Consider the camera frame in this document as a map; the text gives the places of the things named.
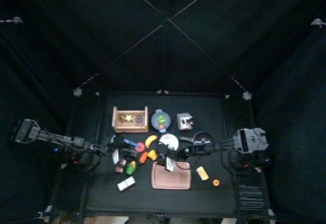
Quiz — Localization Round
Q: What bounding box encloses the white toy pot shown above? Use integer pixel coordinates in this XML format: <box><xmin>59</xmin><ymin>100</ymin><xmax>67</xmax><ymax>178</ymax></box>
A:
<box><xmin>158</xmin><ymin>132</ymin><xmax>181</xmax><ymax>152</ymax></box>

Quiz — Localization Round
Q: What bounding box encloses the white flat box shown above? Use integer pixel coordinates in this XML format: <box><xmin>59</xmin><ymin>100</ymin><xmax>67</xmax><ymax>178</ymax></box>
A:
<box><xmin>117</xmin><ymin>175</ymin><xmax>138</xmax><ymax>192</ymax></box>

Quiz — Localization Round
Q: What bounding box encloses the orange toy carrot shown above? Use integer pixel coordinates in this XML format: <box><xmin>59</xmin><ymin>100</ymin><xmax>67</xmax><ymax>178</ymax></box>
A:
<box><xmin>138</xmin><ymin>151</ymin><xmax>150</xmax><ymax>165</ymax></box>

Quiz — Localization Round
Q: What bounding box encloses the pink cutting board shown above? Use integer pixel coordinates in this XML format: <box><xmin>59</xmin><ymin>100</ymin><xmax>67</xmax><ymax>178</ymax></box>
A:
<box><xmin>150</xmin><ymin>160</ymin><xmax>193</xmax><ymax>191</ymax></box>

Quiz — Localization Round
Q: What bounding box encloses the black cable loop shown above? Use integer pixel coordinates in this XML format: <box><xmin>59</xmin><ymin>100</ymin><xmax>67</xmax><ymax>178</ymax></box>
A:
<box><xmin>191</xmin><ymin>131</ymin><xmax>214</xmax><ymax>147</ymax></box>

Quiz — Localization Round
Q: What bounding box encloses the green and yellow toy vegetable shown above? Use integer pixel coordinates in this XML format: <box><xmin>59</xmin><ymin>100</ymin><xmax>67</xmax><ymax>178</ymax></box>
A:
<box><xmin>125</xmin><ymin>160</ymin><xmax>138</xmax><ymax>176</ymax></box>

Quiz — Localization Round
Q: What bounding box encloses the pink round toy piece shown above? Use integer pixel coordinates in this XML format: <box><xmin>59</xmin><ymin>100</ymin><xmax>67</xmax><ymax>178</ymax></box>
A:
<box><xmin>122</xmin><ymin>138</ymin><xmax>149</xmax><ymax>153</ymax></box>

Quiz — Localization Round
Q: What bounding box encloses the wooden open box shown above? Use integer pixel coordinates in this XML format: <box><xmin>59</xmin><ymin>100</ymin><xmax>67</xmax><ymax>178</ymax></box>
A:
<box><xmin>111</xmin><ymin>106</ymin><xmax>150</xmax><ymax>133</ymax></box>

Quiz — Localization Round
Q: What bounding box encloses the yellow toy squash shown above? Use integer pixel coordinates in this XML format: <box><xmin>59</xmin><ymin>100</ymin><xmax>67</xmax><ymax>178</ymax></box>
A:
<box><xmin>147</xmin><ymin>149</ymin><xmax>159</xmax><ymax>162</ymax></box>

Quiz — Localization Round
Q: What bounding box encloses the light blue toy pan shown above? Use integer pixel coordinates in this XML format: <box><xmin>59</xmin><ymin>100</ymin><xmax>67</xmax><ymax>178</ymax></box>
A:
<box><xmin>150</xmin><ymin>109</ymin><xmax>173</xmax><ymax>131</ymax></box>

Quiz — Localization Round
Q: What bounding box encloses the yellow toy banana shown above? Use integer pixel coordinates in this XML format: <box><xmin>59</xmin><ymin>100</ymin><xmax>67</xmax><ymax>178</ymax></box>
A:
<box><xmin>145</xmin><ymin>134</ymin><xmax>159</xmax><ymax>149</ymax></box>

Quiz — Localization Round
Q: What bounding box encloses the yellow toy block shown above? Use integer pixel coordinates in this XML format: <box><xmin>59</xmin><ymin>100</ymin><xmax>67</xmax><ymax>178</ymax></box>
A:
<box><xmin>195</xmin><ymin>166</ymin><xmax>210</xmax><ymax>182</ymax></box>

